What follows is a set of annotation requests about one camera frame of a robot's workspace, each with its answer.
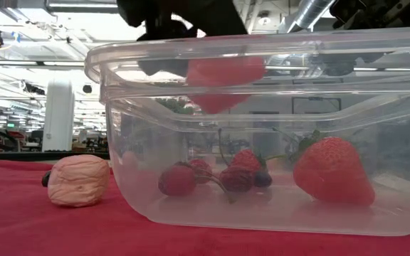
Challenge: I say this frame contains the silver ceiling duct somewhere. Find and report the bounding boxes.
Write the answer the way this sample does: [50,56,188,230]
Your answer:
[286,0,336,33]

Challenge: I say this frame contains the green succulent plant in pot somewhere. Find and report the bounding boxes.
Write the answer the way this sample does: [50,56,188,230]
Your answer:
[154,97,196,115]

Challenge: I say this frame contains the red cloth mat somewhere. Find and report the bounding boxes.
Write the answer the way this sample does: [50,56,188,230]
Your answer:
[0,159,410,256]

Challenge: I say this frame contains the small red strawberry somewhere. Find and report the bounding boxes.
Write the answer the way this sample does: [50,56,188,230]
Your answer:
[231,149,264,172]

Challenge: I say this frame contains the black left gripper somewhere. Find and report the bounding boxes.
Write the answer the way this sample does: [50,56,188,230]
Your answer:
[115,0,248,78]

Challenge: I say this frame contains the clear plastic tupperware container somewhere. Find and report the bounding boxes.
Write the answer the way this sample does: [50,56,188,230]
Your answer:
[84,26,410,238]

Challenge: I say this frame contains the white pillar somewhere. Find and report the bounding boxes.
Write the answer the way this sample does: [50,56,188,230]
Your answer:
[42,80,76,152]

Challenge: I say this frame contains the dark red raspberry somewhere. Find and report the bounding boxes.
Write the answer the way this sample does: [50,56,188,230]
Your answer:
[189,158,214,184]

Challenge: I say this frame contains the black aluminium table frame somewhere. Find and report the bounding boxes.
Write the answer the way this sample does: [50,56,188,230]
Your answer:
[0,150,110,161]

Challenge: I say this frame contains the large red strawberry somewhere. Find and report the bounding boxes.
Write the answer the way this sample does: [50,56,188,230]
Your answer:
[271,129,376,208]

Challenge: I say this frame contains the shiny red pepper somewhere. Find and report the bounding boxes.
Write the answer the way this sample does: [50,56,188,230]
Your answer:
[186,55,267,115]

